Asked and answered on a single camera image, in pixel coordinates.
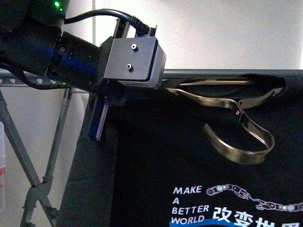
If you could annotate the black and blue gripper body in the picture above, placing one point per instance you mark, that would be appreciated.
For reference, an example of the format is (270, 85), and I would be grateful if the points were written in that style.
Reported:
(82, 65)

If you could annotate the black printed t-shirt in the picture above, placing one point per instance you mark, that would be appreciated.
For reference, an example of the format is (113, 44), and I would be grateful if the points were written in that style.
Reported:
(155, 167)

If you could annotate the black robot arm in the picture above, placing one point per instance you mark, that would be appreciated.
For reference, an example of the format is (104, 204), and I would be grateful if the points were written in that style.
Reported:
(34, 48)

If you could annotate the grey metal clothes rack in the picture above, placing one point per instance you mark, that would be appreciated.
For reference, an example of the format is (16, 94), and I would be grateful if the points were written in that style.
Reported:
(35, 114)

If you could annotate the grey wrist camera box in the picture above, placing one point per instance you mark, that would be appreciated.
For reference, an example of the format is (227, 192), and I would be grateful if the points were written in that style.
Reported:
(136, 62)

